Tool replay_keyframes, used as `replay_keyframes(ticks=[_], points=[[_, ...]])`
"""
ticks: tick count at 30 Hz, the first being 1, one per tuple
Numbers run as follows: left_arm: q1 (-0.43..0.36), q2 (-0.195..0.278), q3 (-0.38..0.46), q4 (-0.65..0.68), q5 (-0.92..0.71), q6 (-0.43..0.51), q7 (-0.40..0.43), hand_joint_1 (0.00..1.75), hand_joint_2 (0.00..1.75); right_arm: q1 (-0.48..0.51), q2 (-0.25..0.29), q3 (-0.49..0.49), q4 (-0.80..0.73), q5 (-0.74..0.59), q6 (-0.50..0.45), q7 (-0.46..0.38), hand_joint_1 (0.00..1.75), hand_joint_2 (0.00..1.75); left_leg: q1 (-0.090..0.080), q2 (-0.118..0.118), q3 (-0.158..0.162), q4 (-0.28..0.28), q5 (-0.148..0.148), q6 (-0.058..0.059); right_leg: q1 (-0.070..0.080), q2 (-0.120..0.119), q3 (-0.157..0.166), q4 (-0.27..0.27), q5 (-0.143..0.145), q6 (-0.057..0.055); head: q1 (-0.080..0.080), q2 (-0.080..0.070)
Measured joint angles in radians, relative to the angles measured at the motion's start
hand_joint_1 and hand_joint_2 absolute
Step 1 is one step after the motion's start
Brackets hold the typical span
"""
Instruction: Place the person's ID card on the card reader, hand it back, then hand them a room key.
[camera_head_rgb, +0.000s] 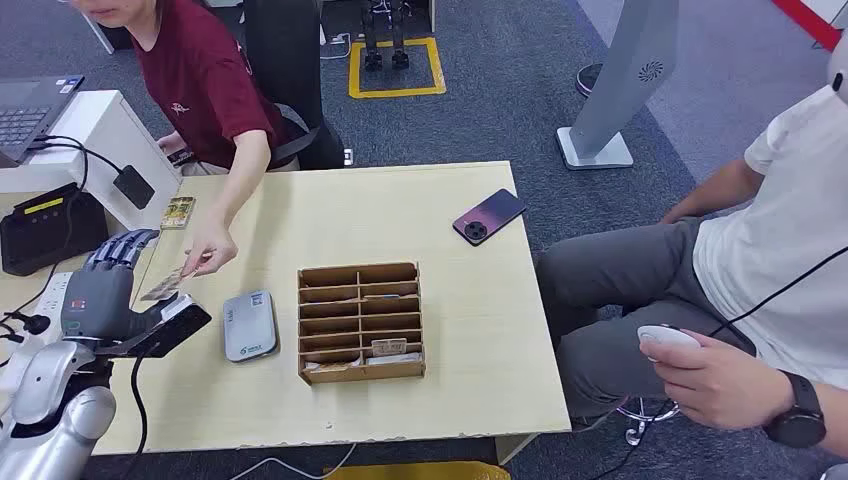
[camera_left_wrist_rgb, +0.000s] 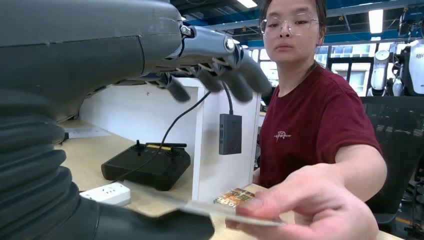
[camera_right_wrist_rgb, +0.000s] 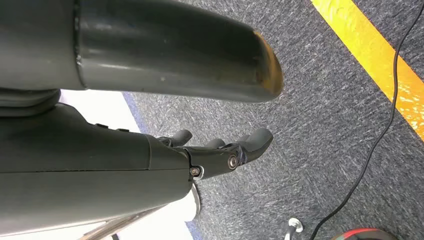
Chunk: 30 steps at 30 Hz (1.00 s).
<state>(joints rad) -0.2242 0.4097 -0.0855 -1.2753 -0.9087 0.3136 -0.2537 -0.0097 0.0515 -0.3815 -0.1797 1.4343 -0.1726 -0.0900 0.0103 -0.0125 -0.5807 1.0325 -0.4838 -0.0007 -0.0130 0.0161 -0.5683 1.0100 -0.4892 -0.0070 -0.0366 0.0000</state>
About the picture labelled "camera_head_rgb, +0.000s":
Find person's right hand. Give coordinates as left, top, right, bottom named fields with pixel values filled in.
left=157, top=130, right=193, bottom=157
left=659, top=201, right=705, bottom=227

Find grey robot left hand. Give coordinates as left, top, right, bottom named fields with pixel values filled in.
left=60, top=228, right=172, bottom=349

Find person's left hand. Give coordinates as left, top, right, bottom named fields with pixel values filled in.
left=180, top=218, right=240, bottom=280
left=639, top=329, right=796, bottom=432

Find ID card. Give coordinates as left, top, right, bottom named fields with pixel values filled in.
left=140, top=266, right=187, bottom=303

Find white handheld controller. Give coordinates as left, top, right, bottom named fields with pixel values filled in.
left=637, top=324, right=702, bottom=362

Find small picture card box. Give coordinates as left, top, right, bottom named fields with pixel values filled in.
left=160, top=195, right=197, bottom=231

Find person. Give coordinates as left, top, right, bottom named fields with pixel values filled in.
left=535, top=39, right=848, bottom=480
left=58, top=0, right=303, bottom=280

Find patterned room key card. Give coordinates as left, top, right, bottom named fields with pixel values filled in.
left=304, top=359, right=364, bottom=374

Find wooden slotted card organizer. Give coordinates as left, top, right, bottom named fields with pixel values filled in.
left=296, top=261, right=427, bottom=387

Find white room key card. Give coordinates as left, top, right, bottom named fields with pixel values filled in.
left=366, top=352, right=423, bottom=367

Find white power strip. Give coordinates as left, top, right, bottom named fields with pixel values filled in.
left=29, top=271, right=74, bottom=333

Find black power adapter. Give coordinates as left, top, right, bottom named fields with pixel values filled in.
left=112, top=164, right=157, bottom=211

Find black plug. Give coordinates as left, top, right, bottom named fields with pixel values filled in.
left=3, top=309, right=53, bottom=338

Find white desk riser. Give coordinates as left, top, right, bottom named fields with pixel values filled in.
left=0, top=89, right=183, bottom=248

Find black payment terminal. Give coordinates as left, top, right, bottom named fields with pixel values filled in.
left=0, top=182, right=111, bottom=278

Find black wristwatch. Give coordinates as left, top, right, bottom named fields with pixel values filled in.
left=761, top=369, right=828, bottom=450

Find chrome chair base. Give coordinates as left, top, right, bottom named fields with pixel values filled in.
left=616, top=396, right=682, bottom=448

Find black computer tower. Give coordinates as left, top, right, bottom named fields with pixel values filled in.
left=97, top=23, right=137, bottom=53

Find white desk leg panel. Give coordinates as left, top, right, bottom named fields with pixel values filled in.
left=80, top=11, right=115, bottom=56

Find grey laptop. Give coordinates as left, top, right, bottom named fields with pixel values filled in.
left=0, top=74, right=86, bottom=167

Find grey kiosk stand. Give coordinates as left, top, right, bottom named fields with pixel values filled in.
left=556, top=0, right=680, bottom=172

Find dark round object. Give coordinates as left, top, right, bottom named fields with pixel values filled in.
left=574, top=62, right=605, bottom=99

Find purple smartphone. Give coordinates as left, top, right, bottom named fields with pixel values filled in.
left=452, top=188, right=529, bottom=248

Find black robot legs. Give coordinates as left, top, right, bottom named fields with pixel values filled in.
left=359, top=0, right=412, bottom=73

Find white VR headset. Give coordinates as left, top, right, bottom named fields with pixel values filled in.
left=826, top=36, right=848, bottom=107

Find yellow floor tape square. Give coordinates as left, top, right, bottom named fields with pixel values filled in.
left=348, top=36, right=447, bottom=101

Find yellow crinkled sheet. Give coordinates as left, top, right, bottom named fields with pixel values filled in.
left=324, top=461, right=511, bottom=480

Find black adapter cable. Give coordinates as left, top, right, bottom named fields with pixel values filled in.
left=29, top=142, right=126, bottom=175

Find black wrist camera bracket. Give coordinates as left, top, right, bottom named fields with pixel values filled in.
left=99, top=294, right=213, bottom=360

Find long black power cable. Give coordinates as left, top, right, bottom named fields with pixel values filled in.
left=0, top=134, right=91, bottom=326

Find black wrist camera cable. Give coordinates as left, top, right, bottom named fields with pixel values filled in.
left=115, top=344, right=160, bottom=480

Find black headset cable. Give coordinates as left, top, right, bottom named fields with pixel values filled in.
left=708, top=246, right=848, bottom=338

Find black floor cable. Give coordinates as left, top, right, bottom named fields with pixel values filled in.
left=586, top=400, right=670, bottom=480

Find white charger with cable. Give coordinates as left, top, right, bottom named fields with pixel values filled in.
left=319, top=31, right=352, bottom=62

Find white floor cable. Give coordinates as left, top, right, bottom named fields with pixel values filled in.
left=228, top=442, right=359, bottom=480

